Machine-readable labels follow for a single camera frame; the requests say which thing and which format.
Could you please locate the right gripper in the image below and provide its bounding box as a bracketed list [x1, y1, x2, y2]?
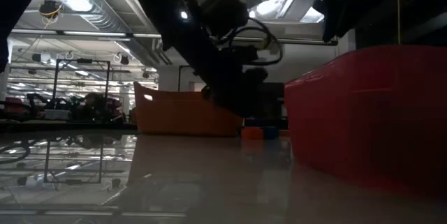
[312, 0, 388, 42]

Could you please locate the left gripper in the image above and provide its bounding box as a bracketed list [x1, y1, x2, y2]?
[202, 45, 268, 119]

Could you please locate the orange plastic bin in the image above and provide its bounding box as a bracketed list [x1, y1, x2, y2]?
[133, 81, 245, 137]

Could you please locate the red plastic tray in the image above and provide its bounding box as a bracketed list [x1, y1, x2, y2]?
[284, 45, 447, 197]

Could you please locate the ceiling light panel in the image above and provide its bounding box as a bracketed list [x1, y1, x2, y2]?
[302, 6, 325, 22]

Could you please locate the black panel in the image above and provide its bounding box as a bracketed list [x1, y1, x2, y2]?
[265, 82, 286, 120]

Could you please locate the small coral block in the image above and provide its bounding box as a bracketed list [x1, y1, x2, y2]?
[240, 126, 265, 140]

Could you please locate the blue block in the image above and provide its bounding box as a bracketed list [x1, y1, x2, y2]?
[263, 126, 280, 140]

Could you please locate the background robot station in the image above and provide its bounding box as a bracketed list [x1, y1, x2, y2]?
[26, 91, 125, 124]

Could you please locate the grey horizontal pipe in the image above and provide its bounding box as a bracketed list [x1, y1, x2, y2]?
[8, 30, 339, 46]

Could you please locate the white container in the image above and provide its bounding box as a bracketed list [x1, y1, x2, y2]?
[43, 109, 71, 121]

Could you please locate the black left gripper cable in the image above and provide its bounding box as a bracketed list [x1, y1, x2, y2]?
[226, 17, 284, 66]

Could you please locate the black frame rig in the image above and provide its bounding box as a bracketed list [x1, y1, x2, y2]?
[54, 59, 111, 113]

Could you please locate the silver spiral air duct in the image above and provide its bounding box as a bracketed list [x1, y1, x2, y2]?
[41, 0, 133, 33]

